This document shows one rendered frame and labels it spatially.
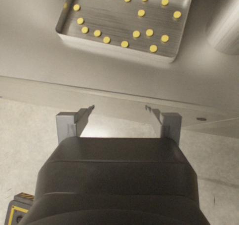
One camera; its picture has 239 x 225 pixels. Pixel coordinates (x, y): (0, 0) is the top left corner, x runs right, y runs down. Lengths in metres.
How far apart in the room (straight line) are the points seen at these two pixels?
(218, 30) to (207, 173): 0.95
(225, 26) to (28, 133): 1.22
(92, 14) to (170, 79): 0.18
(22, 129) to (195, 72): 1.20
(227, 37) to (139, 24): 0.13
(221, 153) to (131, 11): 0.98
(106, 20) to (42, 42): 0.12
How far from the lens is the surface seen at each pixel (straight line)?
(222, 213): 1.22
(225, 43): 0.29
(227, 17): 0.26
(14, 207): 0.99
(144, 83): 0.26
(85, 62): 0.29
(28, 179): 1.31
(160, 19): 0.31
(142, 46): 0.28
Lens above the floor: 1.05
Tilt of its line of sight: 78 degrees down
